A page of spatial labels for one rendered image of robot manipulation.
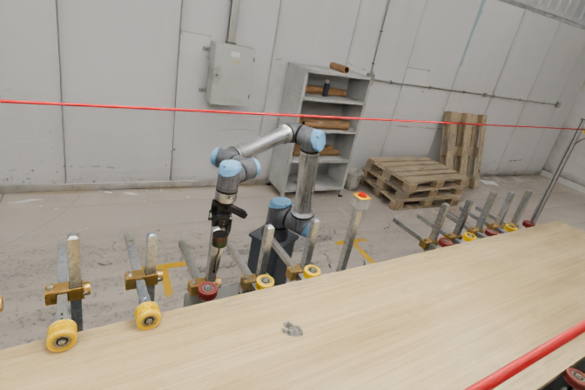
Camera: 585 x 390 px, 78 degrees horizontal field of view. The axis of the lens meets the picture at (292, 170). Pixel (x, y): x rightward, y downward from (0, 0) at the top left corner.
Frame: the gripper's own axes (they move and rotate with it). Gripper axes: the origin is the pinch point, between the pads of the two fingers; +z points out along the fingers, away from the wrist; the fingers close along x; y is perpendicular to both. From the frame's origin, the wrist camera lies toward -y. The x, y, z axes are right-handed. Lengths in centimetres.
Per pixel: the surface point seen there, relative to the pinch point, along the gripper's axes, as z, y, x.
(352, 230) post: -2, -67, 9
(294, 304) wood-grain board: 11.5, -19.8, 35.0
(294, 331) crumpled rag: 10, -12, 48
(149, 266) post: 1.6, 33.0, 9.5
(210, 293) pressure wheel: 11.4, 11.1, 19.7
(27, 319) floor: 103, 82, -86
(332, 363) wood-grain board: 12, -19, 64
